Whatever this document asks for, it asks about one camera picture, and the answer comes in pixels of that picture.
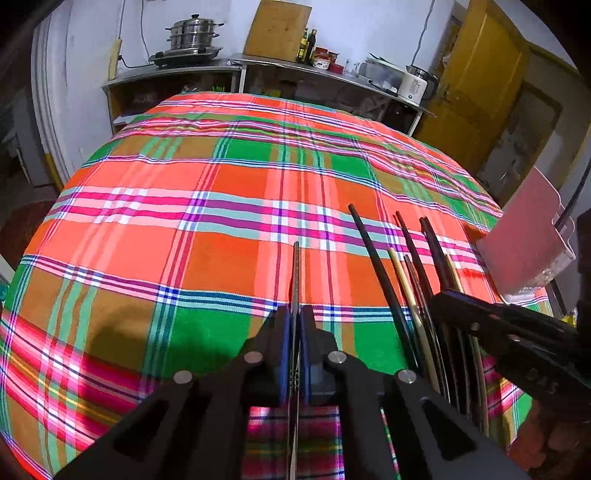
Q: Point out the low steel shelf table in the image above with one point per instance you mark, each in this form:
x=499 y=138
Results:
x=161 y=76

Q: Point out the yellow wooden door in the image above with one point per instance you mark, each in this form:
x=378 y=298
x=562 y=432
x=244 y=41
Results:
x=480 y=69

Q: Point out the white electric kettle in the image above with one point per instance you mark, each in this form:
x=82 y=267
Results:
x=415 y=85

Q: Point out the wooden rolling pin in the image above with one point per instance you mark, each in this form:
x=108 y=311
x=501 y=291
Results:
x=114 y=60

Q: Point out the brown chopstick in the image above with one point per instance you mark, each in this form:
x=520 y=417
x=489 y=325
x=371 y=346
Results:
x=412 y=277

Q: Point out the dark glass bottle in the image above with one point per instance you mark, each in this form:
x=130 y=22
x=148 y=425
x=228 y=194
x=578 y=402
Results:
x=313 y=45
x=302 y=48

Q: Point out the tall steel kitchen table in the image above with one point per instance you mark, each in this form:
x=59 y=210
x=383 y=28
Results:
x=286 y=69

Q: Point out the yellow door frame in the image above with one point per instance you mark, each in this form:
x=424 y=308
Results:
x=570 y=106

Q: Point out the clear plastic food container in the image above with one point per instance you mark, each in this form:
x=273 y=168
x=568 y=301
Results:
x=381 y=71

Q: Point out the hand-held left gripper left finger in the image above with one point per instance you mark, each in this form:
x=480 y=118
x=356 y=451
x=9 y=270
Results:
x=284 y=355

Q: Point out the wooden cutting board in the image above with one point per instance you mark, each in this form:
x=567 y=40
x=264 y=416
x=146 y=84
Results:
x=277 y=30

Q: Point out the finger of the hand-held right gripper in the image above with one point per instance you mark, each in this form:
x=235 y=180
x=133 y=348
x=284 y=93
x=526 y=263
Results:
x=466 y=311

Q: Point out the pink plastic chopstick holder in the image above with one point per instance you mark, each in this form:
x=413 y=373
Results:
x=526 y=240

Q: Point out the light bamboo chopstick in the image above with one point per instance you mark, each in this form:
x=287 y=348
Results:
x=453 y=272
x=406 y=290

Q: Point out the red lidded jar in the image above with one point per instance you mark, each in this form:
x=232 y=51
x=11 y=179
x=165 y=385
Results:
x=330 y=55

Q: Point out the black chopstick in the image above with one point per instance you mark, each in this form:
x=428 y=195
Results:
x=296 y=277
x=411 y=244
x=434 y=249
x=374 y=263

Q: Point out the clear glass cup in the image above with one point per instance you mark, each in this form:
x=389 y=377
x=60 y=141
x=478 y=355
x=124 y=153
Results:
x=353 y=69

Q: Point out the person's right hand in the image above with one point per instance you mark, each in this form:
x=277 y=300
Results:
x=558 y=438

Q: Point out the steel steamer pot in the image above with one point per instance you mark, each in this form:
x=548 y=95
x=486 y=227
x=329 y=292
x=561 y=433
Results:
x=194 y=34

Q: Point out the induction cooker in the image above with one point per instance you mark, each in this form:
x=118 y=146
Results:
x=184 y=57

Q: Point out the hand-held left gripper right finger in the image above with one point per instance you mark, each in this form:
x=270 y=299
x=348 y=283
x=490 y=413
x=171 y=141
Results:
x=306 y=355

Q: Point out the plaid cloth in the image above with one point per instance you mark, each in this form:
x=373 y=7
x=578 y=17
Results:
x=184 y=230

